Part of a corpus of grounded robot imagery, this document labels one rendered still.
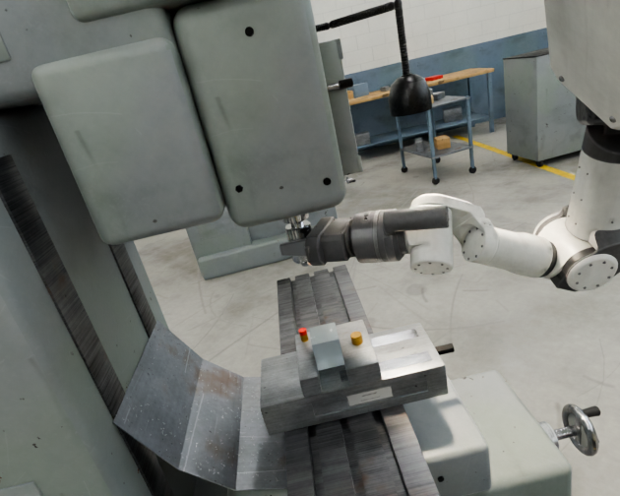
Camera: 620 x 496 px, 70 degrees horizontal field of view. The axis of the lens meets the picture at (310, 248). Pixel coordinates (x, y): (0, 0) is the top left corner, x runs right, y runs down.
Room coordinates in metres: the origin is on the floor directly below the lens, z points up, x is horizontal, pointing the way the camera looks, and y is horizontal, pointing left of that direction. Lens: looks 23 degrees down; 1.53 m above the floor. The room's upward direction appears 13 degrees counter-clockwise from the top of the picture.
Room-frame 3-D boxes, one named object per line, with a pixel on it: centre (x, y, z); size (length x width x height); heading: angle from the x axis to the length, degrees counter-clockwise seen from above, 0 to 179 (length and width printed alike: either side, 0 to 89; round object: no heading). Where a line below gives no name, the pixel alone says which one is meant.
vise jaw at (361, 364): (0.72, -0.04, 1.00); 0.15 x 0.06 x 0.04; 0
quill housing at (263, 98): (0.75, 0.02, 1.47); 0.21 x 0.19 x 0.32; 0
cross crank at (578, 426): (0.75, -0.49, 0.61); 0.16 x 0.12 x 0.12; 90
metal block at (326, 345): (0.72, 0.01, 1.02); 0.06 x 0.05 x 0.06; 0
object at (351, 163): (0.75, -0.10, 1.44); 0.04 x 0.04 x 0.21; 0
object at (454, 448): (0.75, 0.01, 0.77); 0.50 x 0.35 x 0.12; 90
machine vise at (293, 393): (0.72, -0.02, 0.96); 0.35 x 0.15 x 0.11; 90
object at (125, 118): (0.75, 0.21, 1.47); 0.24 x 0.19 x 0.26; 0
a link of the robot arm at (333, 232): (0.71, -0.07, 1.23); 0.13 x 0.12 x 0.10; 155
